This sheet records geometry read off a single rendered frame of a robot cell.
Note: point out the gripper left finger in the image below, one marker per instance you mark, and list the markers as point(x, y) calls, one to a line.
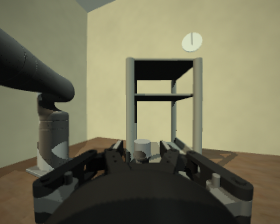
point(50, 190)

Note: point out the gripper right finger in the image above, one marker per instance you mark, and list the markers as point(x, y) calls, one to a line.
point(233, 191)

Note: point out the grey bottle with cap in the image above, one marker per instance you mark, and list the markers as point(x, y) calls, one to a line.
point(142, 150)

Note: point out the grey metal shelving unit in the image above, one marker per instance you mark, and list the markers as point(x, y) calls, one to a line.
point(163, 69)

